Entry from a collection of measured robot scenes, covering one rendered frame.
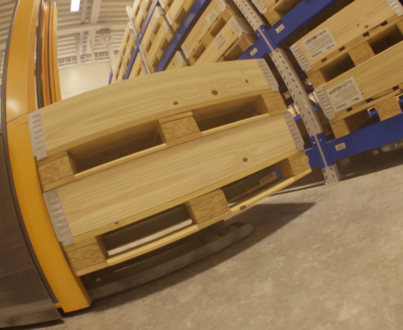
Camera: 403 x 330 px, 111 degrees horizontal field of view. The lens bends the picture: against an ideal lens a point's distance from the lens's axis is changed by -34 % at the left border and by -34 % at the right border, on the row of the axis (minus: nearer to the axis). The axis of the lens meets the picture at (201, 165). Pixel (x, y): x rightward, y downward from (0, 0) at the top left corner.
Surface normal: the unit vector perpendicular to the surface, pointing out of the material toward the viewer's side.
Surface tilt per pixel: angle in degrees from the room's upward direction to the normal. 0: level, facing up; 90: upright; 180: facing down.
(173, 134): 90
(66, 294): 90
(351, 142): 90
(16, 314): 90
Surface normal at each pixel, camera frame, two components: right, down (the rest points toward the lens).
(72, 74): 0.48, -0.25
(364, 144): -0.80, 0.28
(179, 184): 0.29, -0.18
